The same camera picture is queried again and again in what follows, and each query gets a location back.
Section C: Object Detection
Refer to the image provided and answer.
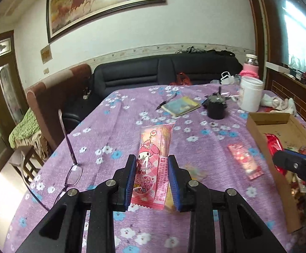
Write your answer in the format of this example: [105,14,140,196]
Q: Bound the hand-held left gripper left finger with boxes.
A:
[16,154,138,253]

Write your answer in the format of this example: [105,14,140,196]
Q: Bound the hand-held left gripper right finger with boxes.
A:
[168,154,287,253]

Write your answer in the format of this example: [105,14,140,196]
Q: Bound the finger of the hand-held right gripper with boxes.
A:
[272,149,306,193]

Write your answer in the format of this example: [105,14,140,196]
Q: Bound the pink cartoon snack packet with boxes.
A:
[130,122,176,211]

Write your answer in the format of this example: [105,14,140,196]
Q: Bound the shallow cardboard box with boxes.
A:
[246,112,306,234]

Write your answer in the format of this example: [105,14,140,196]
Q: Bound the beige biscuit packet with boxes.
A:
[164,163,208,210]

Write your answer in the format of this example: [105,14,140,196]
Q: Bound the bright red cartoon packet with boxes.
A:
[264,134,285,176]

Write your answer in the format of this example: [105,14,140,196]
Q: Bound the small pink snack packet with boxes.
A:
[227,143,264,181]

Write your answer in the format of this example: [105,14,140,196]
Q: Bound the purple floral tablecloth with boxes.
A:
[4,83,306,253]

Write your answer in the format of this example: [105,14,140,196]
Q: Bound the white cloth pile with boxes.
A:
[259,94,297,115]

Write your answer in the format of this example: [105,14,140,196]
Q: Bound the wooden brick-pattern cabinet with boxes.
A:
[244,0,306,135]

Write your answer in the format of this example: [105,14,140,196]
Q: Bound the black pen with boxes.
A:
[155,93,178,110]

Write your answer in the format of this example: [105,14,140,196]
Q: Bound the black round container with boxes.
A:
[203,86,228,120]

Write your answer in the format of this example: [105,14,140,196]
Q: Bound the white plastic jar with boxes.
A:
[238,77,264,112]

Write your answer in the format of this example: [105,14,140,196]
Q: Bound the clear plastic cup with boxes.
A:
[223,91,241,104]

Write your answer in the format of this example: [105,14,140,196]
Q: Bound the wooden stool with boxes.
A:
[9,145,45,182]

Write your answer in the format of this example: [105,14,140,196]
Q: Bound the white flat box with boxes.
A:
[266,61,290,72]

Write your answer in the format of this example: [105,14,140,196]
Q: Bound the red bag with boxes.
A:
[169,72,193,86]

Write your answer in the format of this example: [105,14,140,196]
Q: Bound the black leather sofa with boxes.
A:
[63,51,244,135]

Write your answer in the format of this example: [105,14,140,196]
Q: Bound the pink sleeved thermos bottle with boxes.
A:
[241,54,260,79]

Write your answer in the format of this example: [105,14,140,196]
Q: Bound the white paper bag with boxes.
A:
[220,71,236,85]

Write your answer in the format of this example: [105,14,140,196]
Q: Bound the brown armchair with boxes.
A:
[27,63,93,151]

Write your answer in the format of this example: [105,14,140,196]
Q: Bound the green patterned blanket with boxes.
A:
[9,108,41,149]

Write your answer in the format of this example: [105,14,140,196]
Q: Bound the grey garment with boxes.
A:
[175,46,203,54]

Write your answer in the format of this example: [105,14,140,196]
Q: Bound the window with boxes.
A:
[271,0,306,70]

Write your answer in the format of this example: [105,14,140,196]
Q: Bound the framed horse painting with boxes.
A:
[46,0,166,43]

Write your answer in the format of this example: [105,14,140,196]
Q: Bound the purple frame eyeglasses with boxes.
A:
[21,109,83,211]

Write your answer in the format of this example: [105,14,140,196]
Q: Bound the small wall plaque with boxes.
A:
[40,45,53,64]

